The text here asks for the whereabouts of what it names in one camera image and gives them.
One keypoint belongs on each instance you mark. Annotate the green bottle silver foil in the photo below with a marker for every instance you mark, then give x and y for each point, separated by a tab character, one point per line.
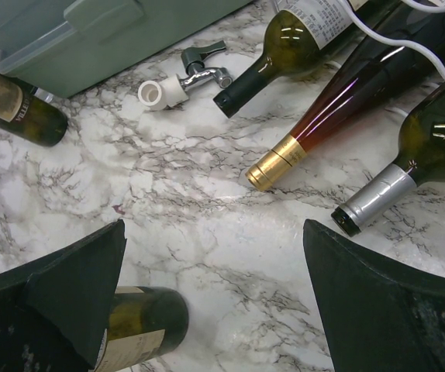
420	159

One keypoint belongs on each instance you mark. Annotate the white wire wine rack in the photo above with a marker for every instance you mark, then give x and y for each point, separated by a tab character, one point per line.
375	73

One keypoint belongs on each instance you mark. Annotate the red wine bottle gold foil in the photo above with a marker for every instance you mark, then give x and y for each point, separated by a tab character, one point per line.
291	150

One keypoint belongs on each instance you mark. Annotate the green bottle black neck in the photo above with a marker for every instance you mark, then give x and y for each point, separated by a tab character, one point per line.
143	323

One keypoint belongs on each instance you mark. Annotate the chrome white bottle stopper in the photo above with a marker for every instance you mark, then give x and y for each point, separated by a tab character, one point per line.
172	91

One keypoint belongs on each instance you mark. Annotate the dark green bottle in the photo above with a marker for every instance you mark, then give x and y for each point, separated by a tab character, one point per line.
29	117

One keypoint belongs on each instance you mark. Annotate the green plastic toolbox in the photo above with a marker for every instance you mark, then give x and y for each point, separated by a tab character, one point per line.
65	47

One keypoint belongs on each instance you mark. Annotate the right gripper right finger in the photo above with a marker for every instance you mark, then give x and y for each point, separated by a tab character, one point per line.
378	314

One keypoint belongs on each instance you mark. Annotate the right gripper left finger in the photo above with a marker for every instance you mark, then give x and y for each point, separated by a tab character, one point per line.
54	310

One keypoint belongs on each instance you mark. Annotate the dark bottle bottom left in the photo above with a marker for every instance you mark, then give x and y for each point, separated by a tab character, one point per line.
296	41

